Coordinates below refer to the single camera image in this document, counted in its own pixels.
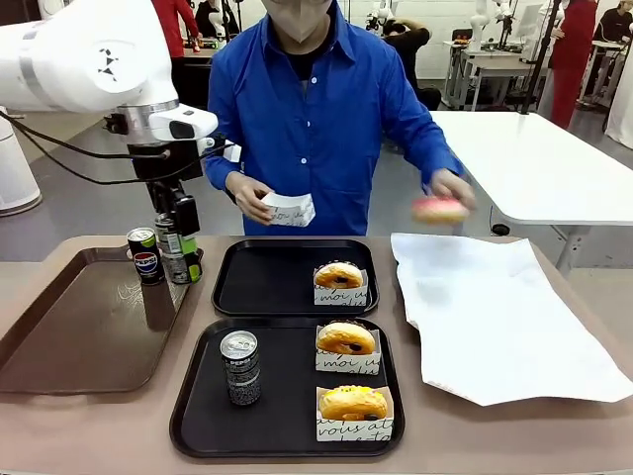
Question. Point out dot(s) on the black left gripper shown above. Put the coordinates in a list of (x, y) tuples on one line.
[(168, 161)]

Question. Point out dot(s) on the black can white label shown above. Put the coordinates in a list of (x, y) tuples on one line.
[(168, 247)]

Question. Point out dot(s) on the white paper donut box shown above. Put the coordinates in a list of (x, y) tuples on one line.
[(292, 210)]

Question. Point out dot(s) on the black patterned Pepsi can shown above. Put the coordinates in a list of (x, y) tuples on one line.
[(241, 371)]

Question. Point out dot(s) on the pink frosted donut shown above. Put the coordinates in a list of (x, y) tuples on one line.
[(440, 212)]

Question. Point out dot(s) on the person's left forearm blue sleeve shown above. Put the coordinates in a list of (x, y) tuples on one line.
[(435, 148)]

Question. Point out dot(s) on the person's right forearm blue sleeve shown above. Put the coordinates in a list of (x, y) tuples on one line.
[(222, 168)]

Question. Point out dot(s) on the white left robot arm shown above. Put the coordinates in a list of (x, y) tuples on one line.
[(84, 54)]

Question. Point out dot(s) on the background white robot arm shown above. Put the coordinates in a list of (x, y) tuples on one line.
[(480, 25)]

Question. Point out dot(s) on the person's right hand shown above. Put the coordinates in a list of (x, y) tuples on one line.
[(249, 198)]

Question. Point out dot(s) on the person's left hand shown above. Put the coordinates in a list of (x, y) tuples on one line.
[(452, 185)]

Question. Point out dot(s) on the black Pepsi can green rim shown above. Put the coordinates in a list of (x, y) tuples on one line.
[(146, 262)]

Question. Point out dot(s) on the black plastic tray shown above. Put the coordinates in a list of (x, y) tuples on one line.
[(267, 277), (287, 396)]

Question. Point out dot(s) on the background person red shirt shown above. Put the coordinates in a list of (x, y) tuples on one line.
[(173, 25)]

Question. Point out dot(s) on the person's blue shirt torso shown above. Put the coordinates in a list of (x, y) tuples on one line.
[(306, 123)]

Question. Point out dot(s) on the brown plastic tray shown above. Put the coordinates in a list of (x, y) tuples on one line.
[(84, 326)]

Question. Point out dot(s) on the white cylindrical floor unit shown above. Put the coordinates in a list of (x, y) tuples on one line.
[(15, 173)]

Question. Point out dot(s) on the glazed golden donut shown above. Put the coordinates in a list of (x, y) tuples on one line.
[(338, 276), (343, 336)]

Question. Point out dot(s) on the pastry in paper tray rear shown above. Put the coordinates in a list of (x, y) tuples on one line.
[(341, 297)]

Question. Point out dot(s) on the pastry in paper tray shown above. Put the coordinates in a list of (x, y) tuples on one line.
[(341, 297), (353, 430), (346, 363)]

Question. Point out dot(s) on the beige face mask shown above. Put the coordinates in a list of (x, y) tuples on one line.
[(301, 20)]

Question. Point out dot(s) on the pastry in paper tray middle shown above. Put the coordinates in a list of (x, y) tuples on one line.
[(346, 363)]

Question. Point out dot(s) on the yellow topped donut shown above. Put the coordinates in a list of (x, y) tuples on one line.
[(351, 403)]

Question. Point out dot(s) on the background person dark clothes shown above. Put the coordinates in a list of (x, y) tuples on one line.
[(410, 49)]

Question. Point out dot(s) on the pastry in paper tray front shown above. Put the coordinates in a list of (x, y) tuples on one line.
[(353, 430)]

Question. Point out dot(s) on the large white paper sheet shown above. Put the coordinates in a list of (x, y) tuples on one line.
[(494, 321)]

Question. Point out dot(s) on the background white work table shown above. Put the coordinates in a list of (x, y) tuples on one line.
[(494, 64)]

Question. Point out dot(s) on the white folding table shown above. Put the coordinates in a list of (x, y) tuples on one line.
[(534, 163)]

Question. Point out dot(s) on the black tripod pole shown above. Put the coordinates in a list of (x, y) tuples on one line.
[(541, 49)]

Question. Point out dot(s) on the background person red dress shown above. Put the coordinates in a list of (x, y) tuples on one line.
[(571, 54)]

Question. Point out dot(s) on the background person black top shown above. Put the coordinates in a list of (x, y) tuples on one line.
[(615, 25)]

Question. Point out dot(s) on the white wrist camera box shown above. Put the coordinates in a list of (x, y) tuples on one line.
[(232, 156)]

